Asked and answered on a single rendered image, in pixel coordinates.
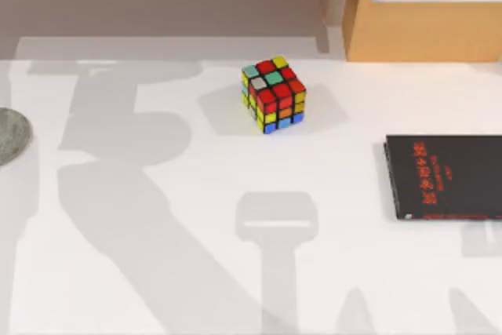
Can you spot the grey round plate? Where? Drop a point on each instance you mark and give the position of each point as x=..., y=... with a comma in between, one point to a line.
x=9, y=137

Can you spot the black book with red print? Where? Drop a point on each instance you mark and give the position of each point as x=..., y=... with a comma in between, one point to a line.
x=447, y=178

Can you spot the open wooden shelf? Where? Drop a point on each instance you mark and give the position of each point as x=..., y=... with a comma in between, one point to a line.
x=168, y=1

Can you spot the multicoloured puzzle cube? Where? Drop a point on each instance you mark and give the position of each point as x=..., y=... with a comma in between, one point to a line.
x=274, y=93

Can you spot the pale wooden cupboard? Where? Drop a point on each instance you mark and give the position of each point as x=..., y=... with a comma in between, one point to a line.
x=423, y=29

